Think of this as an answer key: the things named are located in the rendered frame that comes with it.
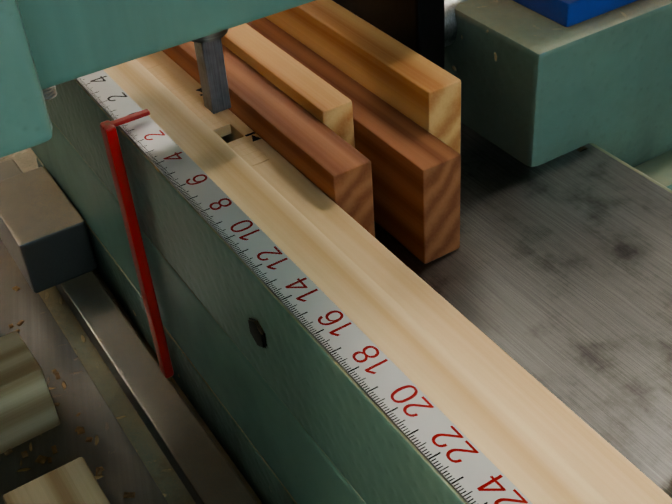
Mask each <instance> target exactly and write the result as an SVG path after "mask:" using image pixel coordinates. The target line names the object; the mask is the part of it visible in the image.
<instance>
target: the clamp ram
mask: <svg viewBox="0 0 672 504"><path fill-rule="evenodd" d="M332 1H334V2H336V3H337V4H339V5H340V6H342V7H344V8H345V9H347V10H349V11H350V12H352V13H353V14H355V15H357V16H358V17H360V18H361V19H363V20H365V21H366V22H368V23H370V24H371V25H373V26H374V27H376V28H378V29H379V30H381V31H383V32H384V33H386V34H387V35H389V36H391V37H392V38H394V39H396V40H397V41H399V42H400V43H402V44H404V45H405V46H407V47H408V48H410V49H412V50H413V51H415V52H417V53H418V54H420V55H421V56H423V57H425V58H426V59H428V60H430V61H431V62H433V63H434V64H436V65H438V66H439V67H441V68H442V69H444V47H446V46H448V45H451V44H452V43H453V42H454V41H455V39H456V36H457V21H456V17H455V7H456V6H457V4H459V3H462V2H465V1H467V0H332Z"/></svg>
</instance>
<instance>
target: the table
mask: <svg viewBox="0 0 672 504"><path fill-rule="evenodd" d="M51 123H52V126H53V128H52V138H51V139H49V140H48V141H47V142H45V143H42V144H39V145H36V146H33V147H30V148H31V149H32V150H33V152H34V153H35V154H36V156H37V157H38V158H39V160H40V161H41V162H42V164H43V165H44V166H45V168H46V169H47V170H48V172H49V173H50V174H51V176H52V177H53V178H54V180H55V181H56V182H57V184H58V185H59V186H60V188H61V189H62V190H63V192H64V193H65V194H66V196H67V197H68V198H69V200H70V201H71V202H72V204H73V205H74V206H75V208H76V209H77V210H78V212H79V213H80V214H81V216H82V217H83V218H84V220H85V221H86V222H87V224H88V225H89V226H90V228H91V229H92V230H93V232H94V233H95V234H96V236H97V237H98V238H99V240H100V241H101V242H102V244H103V245H104V246H105V248H106V249H107V250H108V252H109V253H110V254H111V256H112V257H113V258H114V260H115V261H116V262H117V264H118V265H119V266H120V268H121V269H122V270H123V272H124V273H125V274H126V276H127V277H128V278H129V280H130V281H131V282H132V284H133V285H134V286H135V288H136V289H137V290H138V292H139V293H140V294H141V290H140V286H139V282H138V278H137V274H136V270H135V266H134V262H133V257H132V253H131V249H130V245H129V241H128V237H127V233H126V229H125V225H124V221H123V217H122V213H121V209H120V205H119V202H118V200H117V199H116V198H115V197H114V195H113V194H112V193H111V192H110V191H109V189H108V188H107V187H106V186H105V185H104V183H103V182H102V181H101V180H100V178H99V177H98V176H97V175H96V174H95V172H94V171H93V170H92V169H91V167H90V166H89V165H88V164H87V163H86V161H85V160H84V159H83V158H82V156H81V155H80V154H79V153H78V152H77V150H76V149H75V148H74V147H73V146H72V144H71V143H70V142H69V141H68V139H67V138H66V137H65V136H64V135H63V133H62V132H61V131H60V130H59V128H58V127H57V126H56V125H55V124H54V122H53V121H52V120H51ZM584 146H585V147H587V148H588V149H586V150H584V151H582V152H579V151H577V149H578V148H577V149H575V150H573V151H571V152H568V153H566V154H564V155H562V156H559V157H557V158H555V159H553V160H550V161H548V162H546V163H544V164H541V165H539V166H535V167H530V166H527V165H525V164H523V163H522V162H520V161H519V160H517V159H516V158H514V157H513V156H511V155H510V154H508V153H507V152H505V151H504V150H502V149H501V148H499V147H498V146H496V145H495V144H493V143H492V142H490V141H489V140H487V139H486V138H484V137H483V136H481V135H480V134H478V133H477V132H475V131H474V130H472V129H471V128H469V127H468V126H466V125H465V124H463V123H462V122H461V143H460V155H461V188H460V247H459V248H458V249H457V250H455V251H452V252H450V253H448V254H446V255H444V256H442V257H440V258H437V259H435V260H433V261H431V262H429V263H427V264H424V263H423V262H422V261H420V260H419V259H418V258H417V257H416V256H415V255H413V254H412V253H411V252H410V251H409V250H408V249H406V248H405V247H404V246H403V245H402V244H401V243H399V242H398V241H397V240H396V239H395V238H394V237H392V236H391V235H390V234H389V233H388V232H387V231H385V230H384V229H383V228H382V227H381V226H380V225H378V224H377V223H376V222H375V221H374V224H375V238H376V239H377V240H378V241H379V242H380V243H381V244H383V245H384V246H385V247H386V248H387V249H388V250H389V251H391V252H392V253H393V254H394V255H395V256H396V257H397V258H399V259H400V260H401V261H402V262H403V263H404V264H405V265H407V266H408V267H409V268H410V269H411V270H412V271H413V272H415V273H416V274H417V275H418V276H419V277H420V278H421V279H423V280H424V281H425V282H426V283H427V284H428V285H429V286H430V287H432V288H433V289H434V290H435V291H436V292H437V293H438V294H440V295H441V296H442V297H443V298H444V299H445V300H446V301H448V302H449V303H450V304H451V305H452V306H453V307H454V308H456V309H457V310H458V311H459V312H460V313H461V314H462V315H464V316H465V317H466V318H467V319H468V320H469V321H470V322H471V323H473V324H474V325H475V326H476V327H477V328H478V329H479V330H481V331H482V332H483V333H484V334H485V335H486V336H487V337H489V338H490V339H491V340H492V341H493V342H494V343H495V344H497V345H498V346H499V347H500V348H501V349H502V350H503V351H505V352H506V353H507V354H508V355H509V356H510V357H511V358H513V359H514V360H515V361H516V362H517V363H518V364H519V365H520V366H522V367H523V368H524V369H525V370H526V371H527V372H528V373H530V374H531V375H532V376H533V377H534V378H535V379H536V380H538V381H539V382H540V383H541V384H542V385H543V386H544V387H546V388H547V389H548V390H549V391H550V392H551V393H552V394H554V395H555V396H556V397H557V398H558V399H559V400H560V401H562V402H563V403H564V404H565V405H566V406H567V407H568V408H569V409H571V410H572V411H573V412H574V413H575V414H576V415H577V416H579V417H580V418H581V419H582V420H583V421H584V422H585V423H587V424H588V425H589V426H590V427H591V428H592V429H593V430H595V431H596V432H597V433H598V434H599V435H600V436H601V437H603V438H604V439H605V440H606V441H607V442H608V443H609V444H610V445H612V446H613V447H614V448H615V449H616V450H617V451H618V452H620V453H621V454H622V455H623V456H624V457H625V458H626V459H628V460H629V461H630V462H631V463H632V464H633V465H634V466H636V467H637V468H638V469H639V470H640V471H641V472H642V473H644V474H645V475H646V476H647V477H648V478H649V479H650V480H652V481H653V482H654V483H655V484H656V485H657V486H658V487H659V488H661V489H662V490H663V491H664V492H665V493H666V494H667V495H669V496H670V497H671V498H672V150H670V151H668V152H666V153H663V154H661V155H659V156H657V157H655V158H653V159H651V160H648V161H646V162H644V163H642V164H640V165H638V166H636V167H632V166H630V165H629V164H627V163H625V162H624V161H622V160H620V159H619V158H617V157H615V156H614V155H612V154H610V153H609V152H607V151H605V150H604V149H602V148H600V147H599V146H597V145H595V144H594V143H590V144H586V145H584ZM140 232H141V236H142V240H143V244H144V248H145V253H146V257H147V261H148V265H149V270H150V274H151V278H152V282H153V286H154V291H155V295H156V299H157V303H158V308H159V312H160V316H161V320H162V324H163V325H164V326H165V328H166V329H167V330H168V332H169V333H170V334H171V336H172V337H173V338H174V340H175V341H176V342H177V344H178V345H179V346H180V348H181V349H182V350H183V352H184V353H185V354H186V356H187V357H188V358H189V360H190V361H191V362H192V364H193V365H194V366H195V368H196V369H197V370H198V372H199V373H200V374H201V376H202V377H203V378H204V380H205V381H206V382H207V384H208V385H209V386H210V388H211V389H212V390H213V392H214V393H215V394H216V396H217V397H218V398H219V400H220V401H221V402H222V404H223V405H224V406H225V408H226V409H227V410H228V412H229V413H230V414H231V416H232V417H233V418H234V420H235V421H236V422H237V424H238V425H239V426H240V428H241V429H242V430H243V432H244V433H245V434H246V436H247V437H248V438H249V440H250V441H251V442H252V444H253V445H254V446H255V448H256V449H257V450H258V452H259V453H260V454H261V456H262V457H263V458H264V460H265V461H266V462H267V464H268V465H269V466H270V468H271V469H272V470H273V472H274V473H275V474H276V476H277V477H278V478H279V480H280V481H281V482H282V484H283V485H284V486H285V488H286V489H287V490H288V492H289V493H290V494H291V496H292V497H293V498H294V500H295V501H296V502H297V504H366V503H365V501H364V500H363V499H362V498H361V497H360V495H359V494H358V493H357V492H356V490H355V489H354V488H353V487H352V486H351V484H350V483H349V482H348V481H347V479H346V478H345V477H344V476H343V475H342V473H341V472H340V471H339V470H338V468H337V467H336V466H335V465H334V464H333V462H332V461H331V460H330V459H329V458H328V456H327V455H326V454H325V453H324V451H323V450H322V449H321V448H320V447H319V445H318V444H317V443H316V442H315V440H314V439H313V438H312V437H311V436H310V434H309V433H308V432H307V431H306V429H305V428H304V427H303V426H302V425H301V423H300V422H299V421H298V420H297V419H296V417H295V416H294V415H293V414H292V412H291V411H290V410H289V409H288V408H287V406H286V405H285V404H284V403H283V401H282V400H281V399H280V398H279V397H278V395H277V394H276V393H275V392H274V390H273V389H272V388H271V387H270V386H269V384H268V383H267V382H266V381H265V380H264V378H263V377H262V376H261V375H260V373H259V372H258V371H257V370H256V369H255V367H254V366H253V365H252V364H251V362H250V361H249V360H248V359H247V358H246V356H245V355H244V354H243V353H242V351H241V350H240V349H239V348H238V347H237V345H236V344H235V343H234V342H233V341H232V339H231V338H230V337H229V336H228V334H227V333H226V332H225V331H224V330H223V328H222V327H221V326H220V325H219V323H218V322H217V321H216V320H215V319H214V317H213V316H212V315H211V314H210V312H209V311H208V310H207V309H206V308H205V306H204V305H203V304H202V303H201V302H200V300H199V299H198V298H197V297H196V295H195V294H194V293H193V292H192V291H191V289H190V288H189V287H188V286H187V284H186V283H185V282H184V281H183V280H182V278H181V277H180V276H179V275H178V273H177V272H176V271H175V270H174V269H173V267H172V266H171V265H170V264H169V263H168V261H167V260H166V259H165V258H164V256H163V255H162V254H161V253H160V252H159V250H158V249H157V248H156V247H155V245H154V244H153V243H152V242H151V241H150V239H149V238H148V237H147V236H146V234H145V233H144V232H143V231H142V230H141V228H140ZM141 296H142V294H141Z"/></svg>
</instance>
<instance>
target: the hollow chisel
mask: <svg viewBox="0 0 672 504"><path fill-rule="evenodd" d="M194 47H195V53H196V59H197V65H198V71H199V77H200V83H201V88H202V94H203V100H204V106H205V107H206V108H207V109H208V110H210V111H211V112H212V113H213V114H215V113H218V112H221V111H223V110H226V109H229V108H231V101H230V95H229V88H228V81H227V75H226V68H225V62H224V55H223V48H222V42H221V38H220V39H218V40H216V41H212V42H207V43H196V42H194Z"/></svg>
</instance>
